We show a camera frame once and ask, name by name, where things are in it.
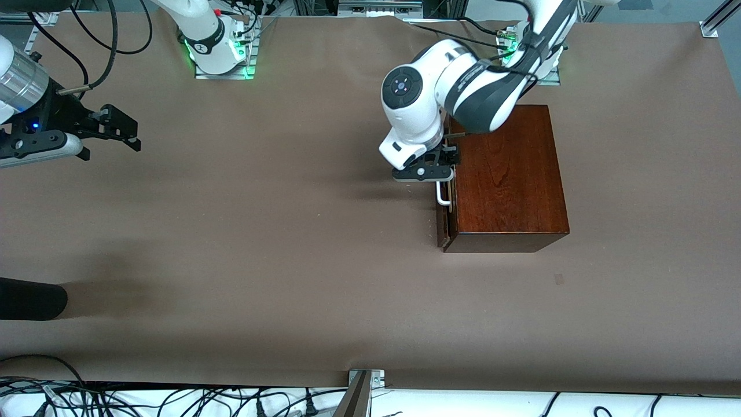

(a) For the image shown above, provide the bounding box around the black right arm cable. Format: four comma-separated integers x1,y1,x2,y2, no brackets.
58,0,119,94

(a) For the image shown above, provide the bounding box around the small aluminium bracket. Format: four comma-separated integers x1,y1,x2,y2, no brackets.
347,369,386,389

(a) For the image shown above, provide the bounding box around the light wood drawer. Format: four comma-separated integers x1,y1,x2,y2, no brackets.
435,113,458,250

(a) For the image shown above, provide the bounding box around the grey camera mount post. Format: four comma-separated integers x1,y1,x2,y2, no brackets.
333,371,372,417

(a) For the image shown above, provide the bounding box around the brown paper table cover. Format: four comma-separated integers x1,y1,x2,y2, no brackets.
0,14,741,397

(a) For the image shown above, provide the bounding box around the long black table cable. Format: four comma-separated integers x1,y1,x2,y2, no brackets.
408,22,510,50

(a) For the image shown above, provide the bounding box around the dark brown wooden cabinet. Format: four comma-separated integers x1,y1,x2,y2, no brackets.
437,104,570,254

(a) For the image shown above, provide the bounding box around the thin black looped cable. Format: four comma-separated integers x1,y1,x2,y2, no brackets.
68,0,153,56

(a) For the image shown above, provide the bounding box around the aluminium right arm base plate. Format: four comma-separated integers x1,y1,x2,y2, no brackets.
194,14,256,81

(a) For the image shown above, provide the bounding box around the aluminium corner profile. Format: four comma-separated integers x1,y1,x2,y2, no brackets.
699,0,741,38

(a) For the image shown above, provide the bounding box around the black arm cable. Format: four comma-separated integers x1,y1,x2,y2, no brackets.
58,0,119,94
483,0,579,82

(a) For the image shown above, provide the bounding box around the short black table cable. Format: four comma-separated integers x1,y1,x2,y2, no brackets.
454,16,513,38

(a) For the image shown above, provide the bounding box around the black control box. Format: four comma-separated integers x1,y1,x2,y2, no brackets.
338,0,423,18

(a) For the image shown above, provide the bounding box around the black floor cable loop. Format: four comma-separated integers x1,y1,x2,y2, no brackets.
0,354,87,386

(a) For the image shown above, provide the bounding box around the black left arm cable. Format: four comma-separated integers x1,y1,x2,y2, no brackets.
483,0,579,82

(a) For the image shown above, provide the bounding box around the black cylindrical object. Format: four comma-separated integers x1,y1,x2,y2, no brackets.
0,277,68,321

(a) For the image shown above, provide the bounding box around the aluminium side rail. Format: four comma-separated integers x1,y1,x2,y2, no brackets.
0,12,58,25

